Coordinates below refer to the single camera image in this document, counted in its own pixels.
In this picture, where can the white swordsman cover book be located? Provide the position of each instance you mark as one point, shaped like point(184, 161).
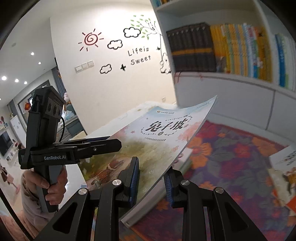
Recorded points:
point(282, 172)

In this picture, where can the left grey sleeve forearm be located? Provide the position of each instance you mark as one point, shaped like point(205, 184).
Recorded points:
point(35, 219)

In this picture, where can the wall mounted television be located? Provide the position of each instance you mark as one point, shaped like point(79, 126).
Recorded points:
point(5, 143)

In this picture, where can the black book set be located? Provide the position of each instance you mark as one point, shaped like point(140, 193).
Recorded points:
point(192, 48)

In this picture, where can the white bookshelf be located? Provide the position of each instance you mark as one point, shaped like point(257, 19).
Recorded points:
point(264, 106)

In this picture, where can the yellow orange book row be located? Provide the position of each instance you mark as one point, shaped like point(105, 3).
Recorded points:
point(242, 49)

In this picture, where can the mixed upright book row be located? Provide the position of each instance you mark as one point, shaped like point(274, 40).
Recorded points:
point(284, 62)

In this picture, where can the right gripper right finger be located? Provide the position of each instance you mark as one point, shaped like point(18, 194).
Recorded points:
point(204, 208)

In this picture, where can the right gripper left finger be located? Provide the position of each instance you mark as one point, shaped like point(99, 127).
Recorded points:
point(94, 214)

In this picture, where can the floral quilted mat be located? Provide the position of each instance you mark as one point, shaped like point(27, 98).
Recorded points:
point(235, 160)

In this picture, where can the rabbit slope picture book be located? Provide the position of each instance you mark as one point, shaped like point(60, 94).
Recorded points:
point(156, 138)

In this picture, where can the white emperor classics book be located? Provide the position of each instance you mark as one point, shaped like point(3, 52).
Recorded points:
point(182, 164)

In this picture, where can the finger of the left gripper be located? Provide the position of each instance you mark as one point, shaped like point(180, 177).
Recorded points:
point(87, 140)
point(89, 149)

